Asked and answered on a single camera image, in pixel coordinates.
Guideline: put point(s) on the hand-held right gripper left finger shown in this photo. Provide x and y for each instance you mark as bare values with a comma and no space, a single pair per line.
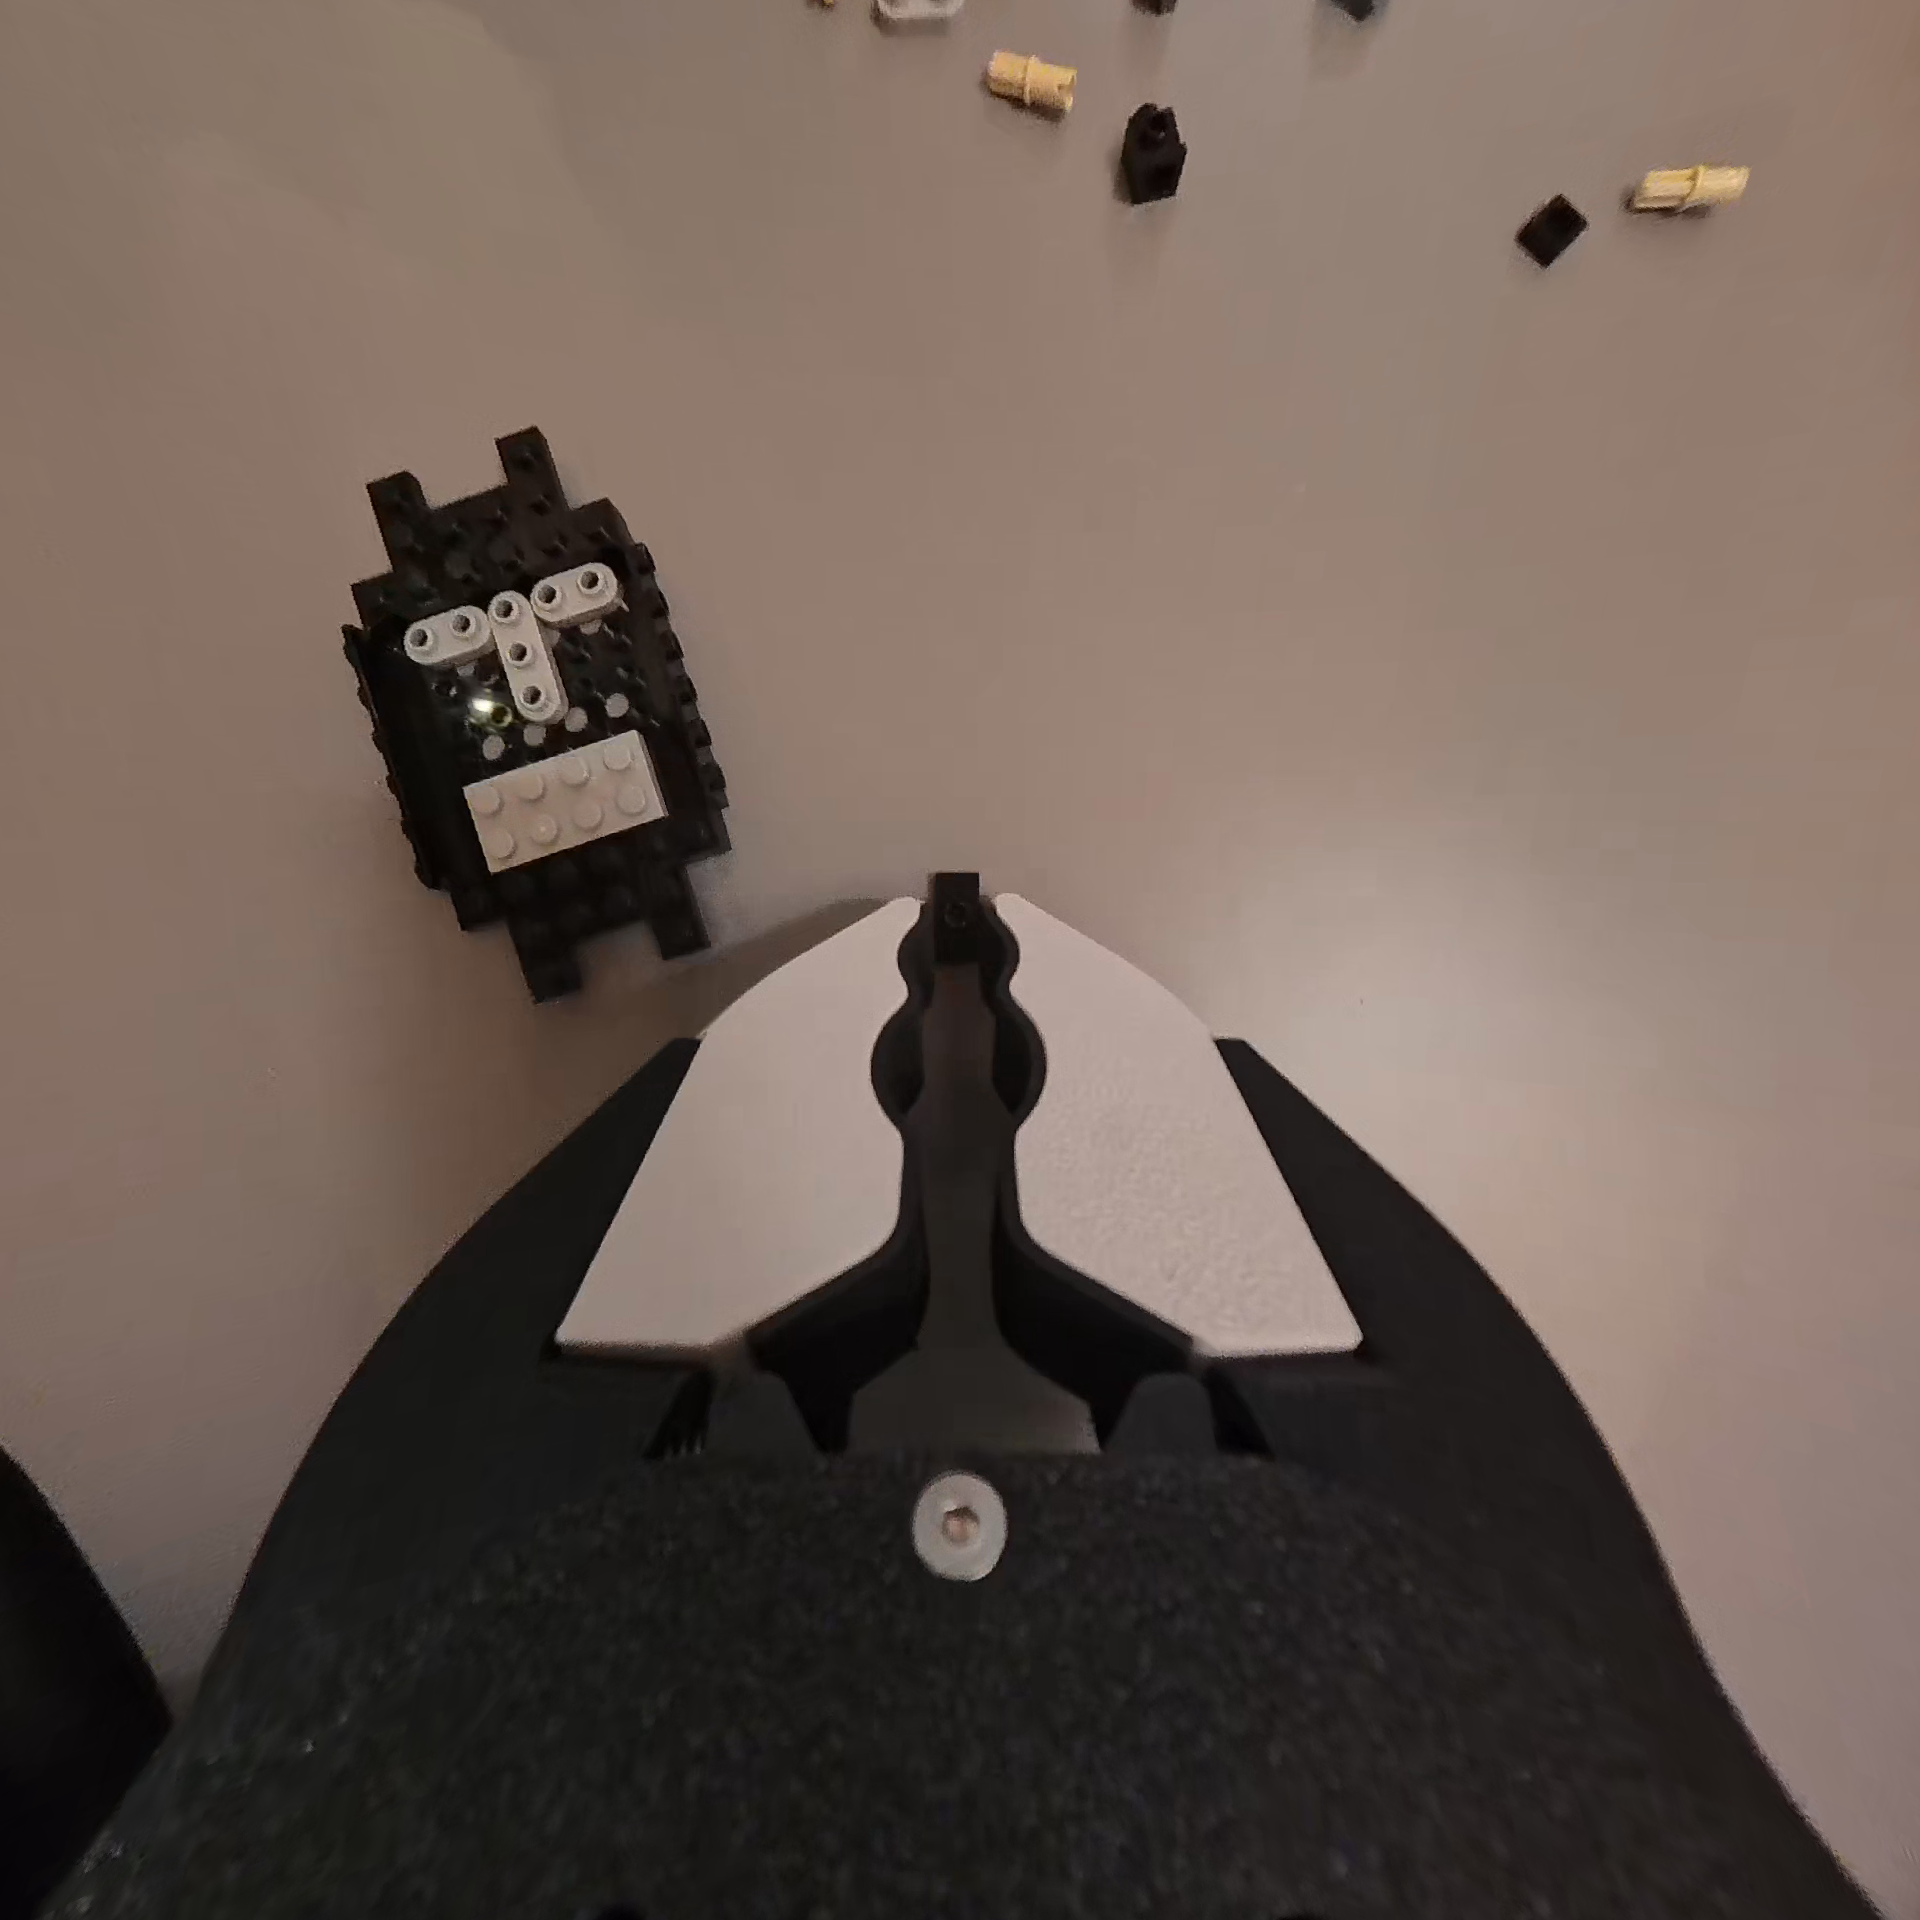
751,1171

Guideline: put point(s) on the grey desk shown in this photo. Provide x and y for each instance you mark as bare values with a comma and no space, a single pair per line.
1350,600

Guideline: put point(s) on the black stud brick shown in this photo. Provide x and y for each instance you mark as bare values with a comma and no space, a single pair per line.
1152,158

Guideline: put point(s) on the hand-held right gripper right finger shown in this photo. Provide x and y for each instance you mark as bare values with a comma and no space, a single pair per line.
1155,1186

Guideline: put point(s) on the small black square tile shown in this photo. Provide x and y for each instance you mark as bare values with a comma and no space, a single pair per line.
1550,231

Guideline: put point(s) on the small black brick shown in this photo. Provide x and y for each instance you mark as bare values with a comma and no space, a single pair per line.
955,909

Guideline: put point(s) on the black brick model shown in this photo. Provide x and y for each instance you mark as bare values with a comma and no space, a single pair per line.
570,751

